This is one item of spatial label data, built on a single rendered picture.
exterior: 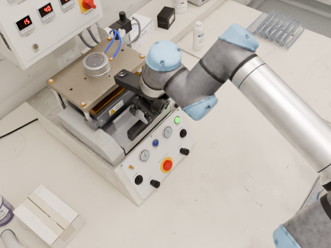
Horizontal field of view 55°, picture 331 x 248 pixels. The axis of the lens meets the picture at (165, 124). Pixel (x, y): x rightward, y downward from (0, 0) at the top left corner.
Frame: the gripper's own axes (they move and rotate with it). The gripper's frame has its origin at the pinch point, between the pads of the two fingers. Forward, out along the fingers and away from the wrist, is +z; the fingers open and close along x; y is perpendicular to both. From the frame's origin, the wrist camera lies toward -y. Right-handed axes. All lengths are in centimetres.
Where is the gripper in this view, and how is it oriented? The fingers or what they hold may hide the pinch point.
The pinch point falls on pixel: (137, 112)
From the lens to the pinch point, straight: 101.8
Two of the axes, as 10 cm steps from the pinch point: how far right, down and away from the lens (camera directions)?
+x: 6.4, -6.3, 4.3
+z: -2.2, 3.9, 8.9
